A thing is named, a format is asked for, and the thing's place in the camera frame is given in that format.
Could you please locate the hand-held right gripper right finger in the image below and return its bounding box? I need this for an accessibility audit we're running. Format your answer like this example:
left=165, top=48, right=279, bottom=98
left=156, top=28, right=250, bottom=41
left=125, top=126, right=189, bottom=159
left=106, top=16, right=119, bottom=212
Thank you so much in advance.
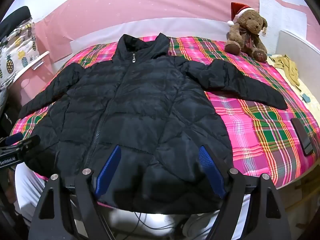
left=199, top=145, right=292, bottom=240

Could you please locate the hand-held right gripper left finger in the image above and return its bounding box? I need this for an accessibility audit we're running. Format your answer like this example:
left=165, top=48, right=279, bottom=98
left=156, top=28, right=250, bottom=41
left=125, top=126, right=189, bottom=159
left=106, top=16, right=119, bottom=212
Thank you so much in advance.
left=29, top=145, right=122, bottom=240

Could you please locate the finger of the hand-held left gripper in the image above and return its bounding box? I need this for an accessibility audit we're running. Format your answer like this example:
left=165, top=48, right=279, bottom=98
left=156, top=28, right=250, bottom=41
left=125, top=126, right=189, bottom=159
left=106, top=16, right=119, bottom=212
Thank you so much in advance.
left=2, top=133, right=25, bottom=146
left=14, top=134, right=41, bottom=154

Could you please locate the black puffer jacket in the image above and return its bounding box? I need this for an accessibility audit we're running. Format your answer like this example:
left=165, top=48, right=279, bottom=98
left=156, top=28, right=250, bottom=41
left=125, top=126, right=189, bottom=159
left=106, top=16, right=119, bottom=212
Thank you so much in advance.
left=18, top=32, right=288, bottom=215

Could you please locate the pink plaid blanket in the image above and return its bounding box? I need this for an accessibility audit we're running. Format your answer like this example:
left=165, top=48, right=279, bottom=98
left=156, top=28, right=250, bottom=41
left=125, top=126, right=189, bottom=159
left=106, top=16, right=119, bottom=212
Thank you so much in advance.
left=14, top=36, right=320, bottom=208

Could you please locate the white shelf board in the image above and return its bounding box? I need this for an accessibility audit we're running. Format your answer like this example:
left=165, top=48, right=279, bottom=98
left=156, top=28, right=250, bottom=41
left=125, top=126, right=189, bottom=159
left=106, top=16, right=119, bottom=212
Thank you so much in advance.
left=12, top=51, right=50, bottom=83

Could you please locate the pineapple print cloth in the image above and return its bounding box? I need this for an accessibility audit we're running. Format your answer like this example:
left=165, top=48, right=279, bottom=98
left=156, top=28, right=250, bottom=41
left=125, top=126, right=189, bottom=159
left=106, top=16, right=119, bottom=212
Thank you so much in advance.
left=0, top=17, right=40, bottom=90

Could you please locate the black smartphone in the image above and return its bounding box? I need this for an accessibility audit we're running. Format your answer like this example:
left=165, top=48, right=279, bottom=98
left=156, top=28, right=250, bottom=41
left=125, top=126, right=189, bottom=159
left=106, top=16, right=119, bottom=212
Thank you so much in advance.
left=290, top=117, right=314, bottom=156

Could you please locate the black cushion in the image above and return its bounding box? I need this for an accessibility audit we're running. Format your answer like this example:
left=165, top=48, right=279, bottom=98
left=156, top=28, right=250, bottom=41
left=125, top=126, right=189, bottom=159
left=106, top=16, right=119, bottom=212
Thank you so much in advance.
left=0, top=6, right=32, bottom=42

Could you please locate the pale yellow bed sheet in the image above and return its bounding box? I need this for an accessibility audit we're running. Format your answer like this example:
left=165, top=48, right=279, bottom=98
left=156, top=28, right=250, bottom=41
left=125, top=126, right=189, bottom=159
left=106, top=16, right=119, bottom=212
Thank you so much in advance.
left=269, top=54, right=320, bottom=133

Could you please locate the crumpled yellow cloth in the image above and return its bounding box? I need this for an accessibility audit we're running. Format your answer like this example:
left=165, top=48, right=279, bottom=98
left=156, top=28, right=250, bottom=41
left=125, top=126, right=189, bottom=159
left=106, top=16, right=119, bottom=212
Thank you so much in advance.
left=269, top=54, right=302, bottom=92

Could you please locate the brown teddy bear santa hat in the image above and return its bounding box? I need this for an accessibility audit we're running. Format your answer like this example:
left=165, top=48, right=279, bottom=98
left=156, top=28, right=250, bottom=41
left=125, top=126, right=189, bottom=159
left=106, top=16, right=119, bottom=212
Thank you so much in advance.
left=224, top=2, right=268, bottom=63

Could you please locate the white headboard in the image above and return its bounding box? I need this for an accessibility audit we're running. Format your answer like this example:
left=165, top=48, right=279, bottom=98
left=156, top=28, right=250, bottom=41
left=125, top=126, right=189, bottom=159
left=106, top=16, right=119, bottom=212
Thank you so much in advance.
left=278, top=30, right=320, bottom=80

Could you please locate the black cable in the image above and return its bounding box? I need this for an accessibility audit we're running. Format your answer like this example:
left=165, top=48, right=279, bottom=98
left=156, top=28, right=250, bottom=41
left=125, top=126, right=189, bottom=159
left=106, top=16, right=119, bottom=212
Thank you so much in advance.
left=131, top=211, right=178, bottom=232

